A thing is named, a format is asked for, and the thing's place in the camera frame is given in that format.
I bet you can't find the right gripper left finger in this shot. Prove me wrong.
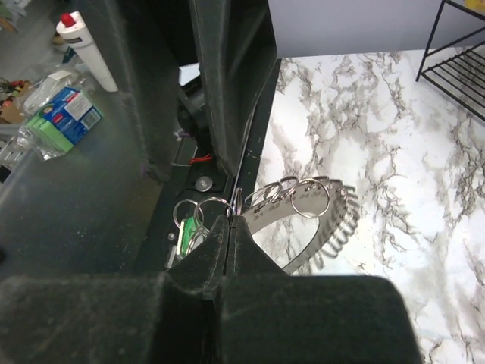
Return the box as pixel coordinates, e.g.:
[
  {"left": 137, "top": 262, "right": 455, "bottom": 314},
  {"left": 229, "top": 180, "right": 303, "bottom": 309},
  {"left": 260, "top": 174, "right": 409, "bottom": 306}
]
[{"left": 0, "top": 214, "right": 232, "bottom": 364}]

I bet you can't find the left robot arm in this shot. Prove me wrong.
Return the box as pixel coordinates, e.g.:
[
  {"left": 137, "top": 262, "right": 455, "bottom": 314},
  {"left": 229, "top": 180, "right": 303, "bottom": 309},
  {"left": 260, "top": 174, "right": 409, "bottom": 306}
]
[{"left": 77, "top": 1, "right": 277, "bottom": 182}]

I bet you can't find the green key tag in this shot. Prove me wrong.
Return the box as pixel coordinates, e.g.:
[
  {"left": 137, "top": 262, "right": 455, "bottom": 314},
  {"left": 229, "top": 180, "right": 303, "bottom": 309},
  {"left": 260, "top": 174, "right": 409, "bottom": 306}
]
[{"left": 176, "top": 217, "right": 207, "bottom": 259}]

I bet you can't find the blue and green sponge pack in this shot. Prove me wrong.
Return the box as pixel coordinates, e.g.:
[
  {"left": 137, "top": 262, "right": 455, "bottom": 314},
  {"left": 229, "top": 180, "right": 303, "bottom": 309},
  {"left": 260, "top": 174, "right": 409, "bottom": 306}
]
[{"left": 27, "top": 87, "right": 103, "bottom": 155}]

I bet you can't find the white cylindrical bottle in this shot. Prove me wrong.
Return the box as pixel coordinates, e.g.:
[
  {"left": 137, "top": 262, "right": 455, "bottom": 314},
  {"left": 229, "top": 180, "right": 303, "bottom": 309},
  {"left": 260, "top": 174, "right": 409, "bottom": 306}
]
[{"left": 56, "top": 11, "right": 118, "bottom": 93}]

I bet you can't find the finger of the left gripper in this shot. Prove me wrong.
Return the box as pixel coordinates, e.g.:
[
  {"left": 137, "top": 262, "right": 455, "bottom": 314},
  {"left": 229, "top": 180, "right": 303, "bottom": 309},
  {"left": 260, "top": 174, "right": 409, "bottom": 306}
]
[
  {"left": 76, "top": 1, "right": 197, "bottom": 183},
  {"left": 189, "top": 1, "right": 277, "bottom": 177}
]

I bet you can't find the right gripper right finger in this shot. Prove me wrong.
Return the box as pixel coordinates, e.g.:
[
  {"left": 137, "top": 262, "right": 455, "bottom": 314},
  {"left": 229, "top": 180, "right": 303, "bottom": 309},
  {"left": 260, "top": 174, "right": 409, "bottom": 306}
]
[{"left": 216, "top": 217, "right": 421, "bottom": 363}]

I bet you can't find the black wire basket rack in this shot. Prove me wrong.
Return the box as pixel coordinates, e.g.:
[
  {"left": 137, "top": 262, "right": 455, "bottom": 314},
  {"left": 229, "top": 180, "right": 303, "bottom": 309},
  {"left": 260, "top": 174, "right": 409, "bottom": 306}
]
[{"left": 415, "top": 1, "right": 484, "bottom": 123}]

